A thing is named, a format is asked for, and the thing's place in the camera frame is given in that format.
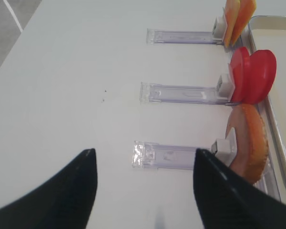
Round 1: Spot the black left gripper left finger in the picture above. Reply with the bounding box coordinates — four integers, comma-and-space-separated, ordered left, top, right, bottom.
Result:
0, 148, 96, 229

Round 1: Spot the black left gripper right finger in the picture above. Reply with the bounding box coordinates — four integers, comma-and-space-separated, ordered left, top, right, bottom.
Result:
193, 149, 286, 229

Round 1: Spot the red tomato slice inner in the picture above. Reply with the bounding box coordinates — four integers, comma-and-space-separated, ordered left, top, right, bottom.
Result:
243, 50, 277, 104

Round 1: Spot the bun bottom slice in holder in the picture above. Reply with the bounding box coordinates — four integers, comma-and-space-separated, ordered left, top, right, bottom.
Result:
225, 104, 269, 184

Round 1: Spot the silver metal tray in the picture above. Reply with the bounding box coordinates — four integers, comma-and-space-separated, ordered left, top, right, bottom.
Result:
248, 16, 286, 182

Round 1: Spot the clear bun holder rail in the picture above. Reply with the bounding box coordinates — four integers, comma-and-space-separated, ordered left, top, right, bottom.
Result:
132, 141, 198, 170

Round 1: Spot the clear tomato holder rail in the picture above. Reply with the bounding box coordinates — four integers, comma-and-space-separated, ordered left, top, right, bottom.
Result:
139, 83, 237, 106

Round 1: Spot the clear cheese holder rail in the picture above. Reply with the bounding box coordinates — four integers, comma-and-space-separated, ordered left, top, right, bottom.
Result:
146, 29, 224, 45

